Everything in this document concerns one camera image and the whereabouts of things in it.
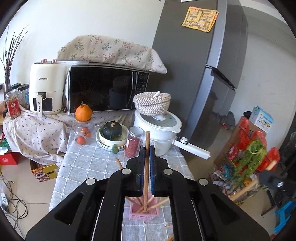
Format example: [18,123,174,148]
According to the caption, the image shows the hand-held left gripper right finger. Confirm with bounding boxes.
[150,146,271,241]

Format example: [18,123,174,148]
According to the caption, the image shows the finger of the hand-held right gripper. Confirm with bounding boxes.
[258,171,279,189]

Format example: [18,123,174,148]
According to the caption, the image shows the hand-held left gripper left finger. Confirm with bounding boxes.
[25,146,146,241]

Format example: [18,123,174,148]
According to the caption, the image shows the bunch of wooden chopsticks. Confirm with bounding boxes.
[115,158,174,241]

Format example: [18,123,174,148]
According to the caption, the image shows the single light wooden chopstick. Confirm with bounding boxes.
[230,161,277,202]
[143,131,151,212]

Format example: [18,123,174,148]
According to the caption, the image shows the pink plastic chopstick basket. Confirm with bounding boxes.
[125,196,171,222]

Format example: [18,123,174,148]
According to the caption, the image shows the blue plastic stool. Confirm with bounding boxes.
[274,201,295,234]

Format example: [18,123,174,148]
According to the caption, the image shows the tall jar of red berries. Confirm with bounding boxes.
[125,126,143,158]

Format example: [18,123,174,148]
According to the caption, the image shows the green leafy vegetable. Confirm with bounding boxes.
[232,140,267,183]

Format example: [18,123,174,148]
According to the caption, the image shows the white electric pot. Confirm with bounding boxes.
[134,110,211,160]

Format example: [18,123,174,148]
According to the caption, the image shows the green pumpkin in bowl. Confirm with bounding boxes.
[96,125,129,154]

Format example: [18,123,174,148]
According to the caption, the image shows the dark green squash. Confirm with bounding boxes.
[102,122,122,141]

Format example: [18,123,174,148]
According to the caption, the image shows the grey checked tablecloth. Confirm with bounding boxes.
[48,144,196,241]

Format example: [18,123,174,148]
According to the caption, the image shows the large red plastic bag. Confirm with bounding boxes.
[237,117,281,173]

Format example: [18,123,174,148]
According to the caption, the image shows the blue and white cardboard box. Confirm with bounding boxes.
[252,105,275,133]

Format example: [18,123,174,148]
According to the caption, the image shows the glass jar with tomatoes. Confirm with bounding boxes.
[67,117,97,146]

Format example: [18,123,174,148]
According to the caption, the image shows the orange fruit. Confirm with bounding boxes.
[75,100,93,122]

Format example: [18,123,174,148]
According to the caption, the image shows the black microwave oven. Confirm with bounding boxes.
[63,64,150,116]

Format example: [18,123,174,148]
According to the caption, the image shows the printed cardboard box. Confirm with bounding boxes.
[31,163,59,183]

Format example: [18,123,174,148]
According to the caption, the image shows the grey refrigerator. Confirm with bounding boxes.
[151,0,249,160]

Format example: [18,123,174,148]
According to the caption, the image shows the small floral tablecloth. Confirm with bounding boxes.
[3,108,137,166]

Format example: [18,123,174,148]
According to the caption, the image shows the floral cover cloth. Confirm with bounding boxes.
[57,35,168,75]

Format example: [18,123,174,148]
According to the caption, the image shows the white air fryer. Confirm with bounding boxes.
[29,59,67,117]

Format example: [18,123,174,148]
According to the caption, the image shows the red box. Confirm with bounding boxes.
[0,152,19,165]

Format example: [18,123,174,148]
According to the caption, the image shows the white power adapter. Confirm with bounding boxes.
[0,193,10,210]

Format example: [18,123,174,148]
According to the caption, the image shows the nut jar with red label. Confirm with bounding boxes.
[5,91,22,120]

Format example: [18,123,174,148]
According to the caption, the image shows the yellow printed paper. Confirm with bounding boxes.
[181,6,220,33]

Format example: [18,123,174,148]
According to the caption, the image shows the dried branches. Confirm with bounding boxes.
[0,24,29,92]

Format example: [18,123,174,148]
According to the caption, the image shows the black wire rack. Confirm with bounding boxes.
[209,120,281,204]

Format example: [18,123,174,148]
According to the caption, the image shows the woven rope basket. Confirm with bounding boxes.
[133,91,171,116]

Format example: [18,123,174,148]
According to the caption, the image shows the black power cable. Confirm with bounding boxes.
[0,174,29,230]

